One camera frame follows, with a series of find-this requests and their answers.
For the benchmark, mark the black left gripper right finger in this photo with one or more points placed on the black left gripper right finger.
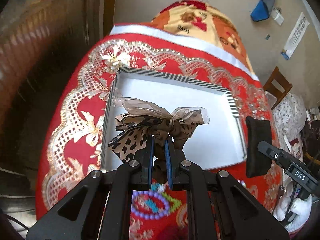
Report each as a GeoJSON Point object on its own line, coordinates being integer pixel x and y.
{"type": "Point", "coordinates": [173, 157]}

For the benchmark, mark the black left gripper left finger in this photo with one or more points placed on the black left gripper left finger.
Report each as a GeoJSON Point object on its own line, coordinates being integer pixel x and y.
{"type": "Point", "coordinates": [142, 177]}

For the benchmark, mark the leopard print bow scrunchie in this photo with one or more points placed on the leopard print bow scrunchie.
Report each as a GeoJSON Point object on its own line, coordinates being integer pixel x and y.
{"type": "Point", "coordinates": [142, 119]}

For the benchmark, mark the striped white shallow box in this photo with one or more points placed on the striped white shallow box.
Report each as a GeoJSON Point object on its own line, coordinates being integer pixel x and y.
{"type": "Point", "coordinates": [218, 143]}

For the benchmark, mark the white floral fabric pile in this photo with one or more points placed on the white floral fabric pile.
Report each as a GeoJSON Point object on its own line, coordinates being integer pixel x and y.
{"type": "Point", "coordinates": [290, 117]}

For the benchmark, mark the red gold embroidered bedspread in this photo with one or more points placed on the red gold embroidered bedspread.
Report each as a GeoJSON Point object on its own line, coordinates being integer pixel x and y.
{"type": "Point", "coordinates": [210, 52]}

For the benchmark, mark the brown wooden chair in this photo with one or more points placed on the brown wooden chair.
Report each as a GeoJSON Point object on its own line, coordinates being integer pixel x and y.
{"type": "Point", "coordinates": [278, 86]}

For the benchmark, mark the orange cream love blanket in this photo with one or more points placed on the orange cream love blanket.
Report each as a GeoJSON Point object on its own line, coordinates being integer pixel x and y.
{"type": "Point", "coordinates": [202, 21]}

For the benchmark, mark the wooden slatted radiator cover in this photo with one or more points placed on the wooden slatted radiator cover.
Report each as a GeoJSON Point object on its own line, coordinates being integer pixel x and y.
{"type": "Point", "coordinates": [30, 32]}

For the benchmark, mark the blue grey hanging cloth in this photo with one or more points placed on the blue grey hanging cloth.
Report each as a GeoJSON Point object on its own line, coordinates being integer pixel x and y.
{"type": "Point", "coordinates": [262, 11]}

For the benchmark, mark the white wall eye chart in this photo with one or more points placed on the white wall eye chart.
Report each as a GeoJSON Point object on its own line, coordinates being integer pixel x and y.
{"type": "Point", "coordinates": [295, 36]}

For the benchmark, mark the white wall switch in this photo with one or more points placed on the white wall switch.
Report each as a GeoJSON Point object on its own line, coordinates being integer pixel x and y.
{"type": "Point", "coordinates": [277, 16]}

